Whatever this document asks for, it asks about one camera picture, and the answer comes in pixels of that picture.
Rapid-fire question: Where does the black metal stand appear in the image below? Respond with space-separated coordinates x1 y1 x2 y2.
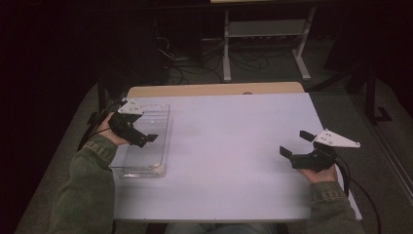
308 61 394 126

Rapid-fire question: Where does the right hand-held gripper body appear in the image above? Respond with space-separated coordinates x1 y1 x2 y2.
289 129 361 174

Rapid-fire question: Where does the clear plastic container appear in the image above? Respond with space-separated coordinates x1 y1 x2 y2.
109 102 173 179

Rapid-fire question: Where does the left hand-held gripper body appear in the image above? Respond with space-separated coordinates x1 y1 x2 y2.
107 97 149 149

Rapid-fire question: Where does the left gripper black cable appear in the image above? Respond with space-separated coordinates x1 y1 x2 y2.
77 101 126 153

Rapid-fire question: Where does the person's left hand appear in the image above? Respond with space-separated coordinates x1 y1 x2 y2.
96 111 131 146

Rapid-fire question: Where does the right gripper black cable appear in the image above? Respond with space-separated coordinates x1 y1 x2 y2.
334 155 382 234

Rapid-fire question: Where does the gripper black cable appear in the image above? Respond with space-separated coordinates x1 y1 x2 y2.
334 155 382 234
77 101 126 153

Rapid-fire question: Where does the person's right hand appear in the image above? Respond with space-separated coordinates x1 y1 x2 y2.
297 164 339 185

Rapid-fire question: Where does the white metal desk frame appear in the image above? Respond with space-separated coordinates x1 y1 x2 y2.
222 6 317 83

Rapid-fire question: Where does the tangle of black floor cables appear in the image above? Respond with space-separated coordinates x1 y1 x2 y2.
152 19 271 86

